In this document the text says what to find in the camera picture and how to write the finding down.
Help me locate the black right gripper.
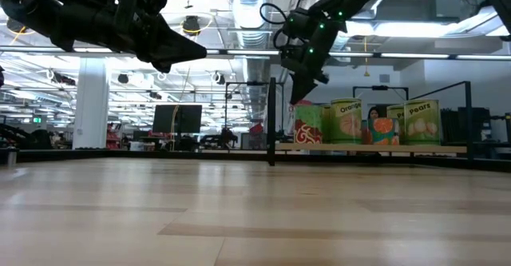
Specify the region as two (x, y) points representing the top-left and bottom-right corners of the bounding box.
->
(280, 18), (347, 105)

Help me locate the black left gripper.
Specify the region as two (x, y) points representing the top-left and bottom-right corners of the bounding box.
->
(39, 0), (208, 74)

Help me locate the green and red tin can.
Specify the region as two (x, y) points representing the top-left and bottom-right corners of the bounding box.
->
(293, 104), (325, 145)

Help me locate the green label tin can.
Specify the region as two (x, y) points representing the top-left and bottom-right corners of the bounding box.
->
(321, 103), (333, 145)

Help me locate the green Orange-labelled tin can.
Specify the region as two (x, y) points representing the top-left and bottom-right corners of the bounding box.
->
(330, 97), (363, 145)

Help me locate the small orange slice tin can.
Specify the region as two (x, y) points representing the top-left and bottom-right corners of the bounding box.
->
(366, 117), (401, 146)

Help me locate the pears label tin can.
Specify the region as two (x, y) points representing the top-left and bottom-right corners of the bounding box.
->
(386, 103), (406, 145)
(403, 98), (442, 146)

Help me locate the wooden shelf board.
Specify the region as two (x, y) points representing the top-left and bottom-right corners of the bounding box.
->
(275, 143), (468, 155)

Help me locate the black monitor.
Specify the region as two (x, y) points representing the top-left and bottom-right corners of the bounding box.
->
(152, 104), (204, 135)

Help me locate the person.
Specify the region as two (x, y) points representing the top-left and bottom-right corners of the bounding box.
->
(361, 105), (381, 145)

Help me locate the white pillar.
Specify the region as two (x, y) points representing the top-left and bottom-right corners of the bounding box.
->
(72, 57), (110, 150)

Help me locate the red background cabinet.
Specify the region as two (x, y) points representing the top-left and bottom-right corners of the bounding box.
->
(106, 124), (121, 150)

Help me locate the ceiling light strip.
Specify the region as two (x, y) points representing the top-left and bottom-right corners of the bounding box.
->
(381, 52), (450, 59)
(457, 54), (511, 61)

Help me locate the black equipment rack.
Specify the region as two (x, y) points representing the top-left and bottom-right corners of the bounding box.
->
(441, 105), (511, 145)

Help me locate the black background equipment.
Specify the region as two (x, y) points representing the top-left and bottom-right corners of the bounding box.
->
(0, 124), (53, 151)

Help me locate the black hanging ceiling camera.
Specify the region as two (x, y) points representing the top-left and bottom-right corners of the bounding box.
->
(182, 14), (202, 35)

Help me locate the black metal shelf frame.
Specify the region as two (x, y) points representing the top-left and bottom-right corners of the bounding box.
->
(266, 77), (473, 167)

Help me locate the black metal background frame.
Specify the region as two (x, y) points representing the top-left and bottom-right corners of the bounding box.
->
(352, 85), (410, 101)
(224, 81), (285, 139)

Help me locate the silver ventilation duct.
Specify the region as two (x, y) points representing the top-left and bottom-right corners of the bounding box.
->
(227, 0), (276, 103)

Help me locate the black metal table frame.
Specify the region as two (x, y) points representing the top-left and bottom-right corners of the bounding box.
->
(0, 148), (511, 174)

